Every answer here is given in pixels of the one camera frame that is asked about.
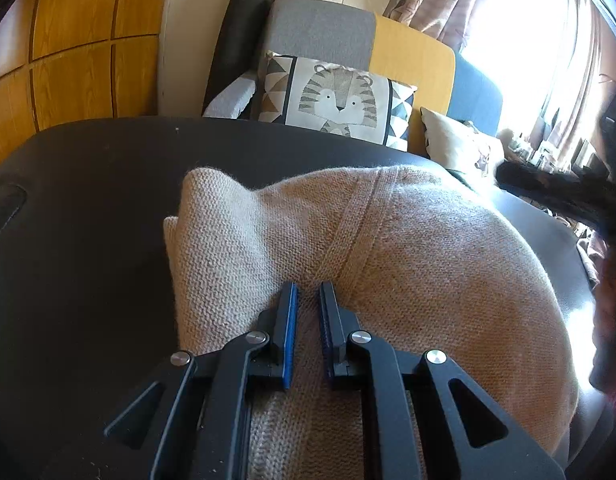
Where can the tiger print cushion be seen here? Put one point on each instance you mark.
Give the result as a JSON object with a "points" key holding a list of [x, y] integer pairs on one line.
{"points": [[338, 95]]}

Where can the deer print cushion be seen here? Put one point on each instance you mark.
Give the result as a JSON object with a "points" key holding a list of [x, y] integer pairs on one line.
{"points": [[452, 140]]}

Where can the wooden wardrobe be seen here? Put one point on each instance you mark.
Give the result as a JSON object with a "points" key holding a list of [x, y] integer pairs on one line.
{"points": [[73, 20]]}

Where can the grey yellow blue sofa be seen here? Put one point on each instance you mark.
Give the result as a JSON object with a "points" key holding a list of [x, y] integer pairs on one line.
{"points": [[318, 30]]}

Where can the beige knit sweater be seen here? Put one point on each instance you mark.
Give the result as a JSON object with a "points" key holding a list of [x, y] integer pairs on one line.
{"points": [[412, 270]]}

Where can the cluttered wooden desk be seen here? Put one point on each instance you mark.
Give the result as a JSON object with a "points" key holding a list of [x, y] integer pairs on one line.
{"points": [[537, 152]]}

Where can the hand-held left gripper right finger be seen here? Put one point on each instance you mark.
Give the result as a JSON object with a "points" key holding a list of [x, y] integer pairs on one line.
{"points": [[325, 340]]}

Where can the black rolled mat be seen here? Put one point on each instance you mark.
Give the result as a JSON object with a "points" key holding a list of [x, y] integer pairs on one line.
{"points": [[238, 45]]}

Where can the black oval table plug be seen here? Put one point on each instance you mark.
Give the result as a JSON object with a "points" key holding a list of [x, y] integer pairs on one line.
{"points": [[5, 207]]}

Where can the black monitor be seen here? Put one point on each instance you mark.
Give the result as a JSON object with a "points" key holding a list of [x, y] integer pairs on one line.
{"points": [[615, 120]]}

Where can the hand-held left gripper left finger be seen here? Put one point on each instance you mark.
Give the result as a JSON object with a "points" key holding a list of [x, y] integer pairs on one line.
{"points": [[289, 345]]}

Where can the pink curtain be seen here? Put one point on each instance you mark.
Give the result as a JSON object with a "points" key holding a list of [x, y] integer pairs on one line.
{"points": [[582, 85], [437, 0]]}

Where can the bright window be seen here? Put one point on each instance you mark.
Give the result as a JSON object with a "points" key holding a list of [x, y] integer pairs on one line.
{"points": [[527, 35]]}

